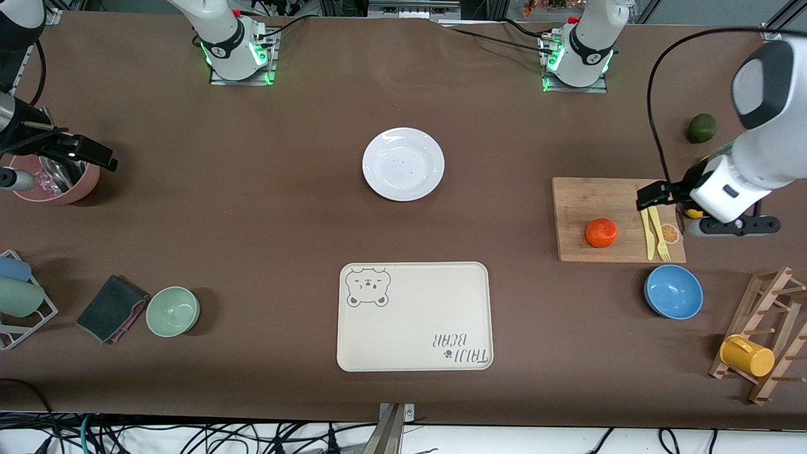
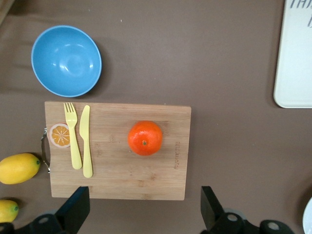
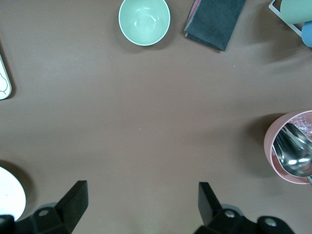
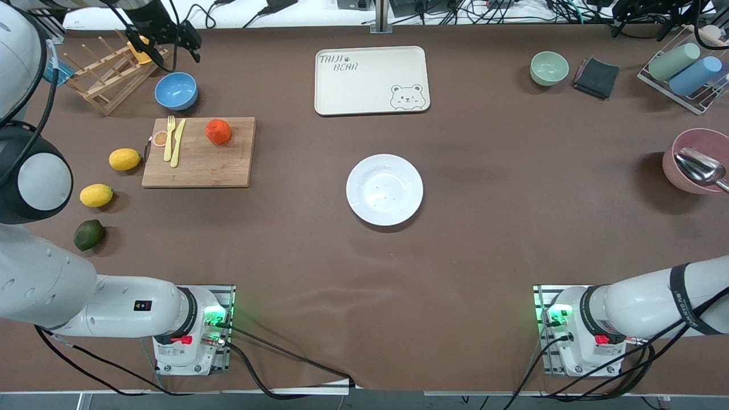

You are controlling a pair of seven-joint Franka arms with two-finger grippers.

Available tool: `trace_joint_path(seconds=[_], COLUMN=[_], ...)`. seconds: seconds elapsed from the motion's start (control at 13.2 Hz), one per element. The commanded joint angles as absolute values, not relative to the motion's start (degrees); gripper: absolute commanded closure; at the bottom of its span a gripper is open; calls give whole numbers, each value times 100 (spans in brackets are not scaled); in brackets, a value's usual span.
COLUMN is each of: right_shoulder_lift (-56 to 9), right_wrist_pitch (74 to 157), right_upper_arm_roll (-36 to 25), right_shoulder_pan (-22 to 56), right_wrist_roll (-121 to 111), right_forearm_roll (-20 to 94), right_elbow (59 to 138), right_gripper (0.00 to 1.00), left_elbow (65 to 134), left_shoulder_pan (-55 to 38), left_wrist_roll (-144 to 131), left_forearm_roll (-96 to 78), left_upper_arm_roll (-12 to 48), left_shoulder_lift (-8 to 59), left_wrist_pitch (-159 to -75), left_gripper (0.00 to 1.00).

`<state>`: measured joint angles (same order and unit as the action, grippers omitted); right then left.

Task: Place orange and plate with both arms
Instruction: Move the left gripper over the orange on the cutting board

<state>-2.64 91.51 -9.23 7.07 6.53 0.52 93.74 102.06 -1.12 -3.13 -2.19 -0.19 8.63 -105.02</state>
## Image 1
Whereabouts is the orange fruit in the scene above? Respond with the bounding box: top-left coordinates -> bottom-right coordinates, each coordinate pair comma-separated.
584,218 -> 618,249

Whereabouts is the white round plate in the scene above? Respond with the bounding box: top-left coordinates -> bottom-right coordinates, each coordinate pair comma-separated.
362,127 -> 446,202

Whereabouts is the metal scoop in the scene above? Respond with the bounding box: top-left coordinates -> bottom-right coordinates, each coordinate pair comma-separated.
38,154 -> 86,193

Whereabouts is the yellow plastic fork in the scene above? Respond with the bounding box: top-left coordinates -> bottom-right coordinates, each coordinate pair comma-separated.
648,205 -> 672,263

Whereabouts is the dark green avocado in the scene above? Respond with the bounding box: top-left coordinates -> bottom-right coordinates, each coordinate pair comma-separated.
687,113 -> 717,144

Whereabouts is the yellow plastic knife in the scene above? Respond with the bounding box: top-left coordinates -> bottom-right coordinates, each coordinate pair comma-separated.
639,207 -> 656,261

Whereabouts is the pink bowl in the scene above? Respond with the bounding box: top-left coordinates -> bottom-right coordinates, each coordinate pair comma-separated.
8,151 -> 102,206

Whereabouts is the wooden cutting board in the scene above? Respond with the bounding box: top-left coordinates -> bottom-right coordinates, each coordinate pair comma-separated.
552,177 -> 688,264

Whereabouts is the blue bowl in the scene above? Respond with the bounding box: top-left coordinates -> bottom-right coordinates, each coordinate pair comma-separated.
644,264 -> 704,320

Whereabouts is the light blue cup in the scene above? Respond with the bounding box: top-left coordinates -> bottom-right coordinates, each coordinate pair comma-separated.
0,255 -> 32,283

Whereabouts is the wooden mug rack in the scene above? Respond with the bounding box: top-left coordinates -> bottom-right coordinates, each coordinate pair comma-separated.
709,266 -> 807,405

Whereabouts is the dark grey folded cloth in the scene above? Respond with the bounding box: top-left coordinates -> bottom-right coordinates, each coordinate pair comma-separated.
76,274 -> 151,345

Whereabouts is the pale green cup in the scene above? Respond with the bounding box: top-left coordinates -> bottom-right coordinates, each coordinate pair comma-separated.
0,277 -> 46,318

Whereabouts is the pale green bowl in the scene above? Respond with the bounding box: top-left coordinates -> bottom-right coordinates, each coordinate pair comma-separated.
146,286 -> 200,338

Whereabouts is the yellow mug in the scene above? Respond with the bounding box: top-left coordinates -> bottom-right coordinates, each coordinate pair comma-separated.
719,334 -> 776,378

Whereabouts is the cream bear print tray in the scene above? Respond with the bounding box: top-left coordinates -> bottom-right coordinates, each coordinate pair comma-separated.
336,262 -> 494,373

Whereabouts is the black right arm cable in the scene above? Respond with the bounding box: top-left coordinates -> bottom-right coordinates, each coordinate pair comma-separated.
28,38 -> 48,108

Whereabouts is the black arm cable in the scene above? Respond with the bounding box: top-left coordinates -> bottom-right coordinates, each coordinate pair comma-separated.
646,26 -> 807,183
28,38 -> 48,108

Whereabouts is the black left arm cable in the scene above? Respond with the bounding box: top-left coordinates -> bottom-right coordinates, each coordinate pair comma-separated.
646,26 -> 807,183

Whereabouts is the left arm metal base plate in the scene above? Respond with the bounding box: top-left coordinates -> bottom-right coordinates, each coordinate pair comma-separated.
539,35 -> 609,94

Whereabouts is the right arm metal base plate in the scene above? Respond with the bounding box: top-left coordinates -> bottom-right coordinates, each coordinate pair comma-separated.
208,25 -> 279,86

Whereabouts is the white wire cup rack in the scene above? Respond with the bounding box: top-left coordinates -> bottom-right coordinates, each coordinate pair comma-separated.
0,250 -> 59,351

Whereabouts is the black left base cable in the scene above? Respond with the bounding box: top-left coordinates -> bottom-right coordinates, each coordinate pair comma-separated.
441,25 -> 552,54

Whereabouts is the black base cable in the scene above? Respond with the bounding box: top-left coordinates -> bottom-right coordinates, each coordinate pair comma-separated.
255,14 -> 311,40
441,25 -> 552,54

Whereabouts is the black right base cable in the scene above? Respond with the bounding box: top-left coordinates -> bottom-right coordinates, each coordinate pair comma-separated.
255,14 -> 311,40

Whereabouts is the black looped floor cable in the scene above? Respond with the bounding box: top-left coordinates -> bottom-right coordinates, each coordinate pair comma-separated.
0,378 -> 64,454

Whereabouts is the aluminium frame rail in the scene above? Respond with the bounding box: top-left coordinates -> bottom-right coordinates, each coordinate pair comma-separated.
368,0 -> 461,20

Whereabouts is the metal table edge bracket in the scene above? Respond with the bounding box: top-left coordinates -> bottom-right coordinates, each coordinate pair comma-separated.
378,402 -> 415,454

